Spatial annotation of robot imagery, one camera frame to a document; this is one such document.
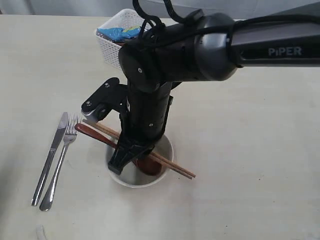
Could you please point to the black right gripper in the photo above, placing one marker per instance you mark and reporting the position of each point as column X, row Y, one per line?
column 142, row 125

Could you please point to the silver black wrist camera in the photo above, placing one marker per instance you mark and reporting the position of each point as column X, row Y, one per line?
column 111, row 95

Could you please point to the dark red wooden spoon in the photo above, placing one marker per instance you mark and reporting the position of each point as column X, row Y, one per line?
column 150, row 170

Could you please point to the blue snack packet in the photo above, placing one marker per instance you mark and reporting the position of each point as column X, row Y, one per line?
column 119, row 34

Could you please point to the white perforated plastic basket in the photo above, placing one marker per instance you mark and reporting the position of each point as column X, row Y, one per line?
column 123, row 19

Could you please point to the silver table knife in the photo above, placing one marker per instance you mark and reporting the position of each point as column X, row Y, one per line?
column 60, row 131

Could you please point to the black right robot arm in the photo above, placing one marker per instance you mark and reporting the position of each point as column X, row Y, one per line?
column 201, row 48

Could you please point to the brown wooden chopstick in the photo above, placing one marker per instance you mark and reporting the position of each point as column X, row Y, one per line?
column 153, row 155
column 147, row 160

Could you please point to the silver metal fork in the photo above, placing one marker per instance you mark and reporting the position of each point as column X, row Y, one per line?
column 69, row 137

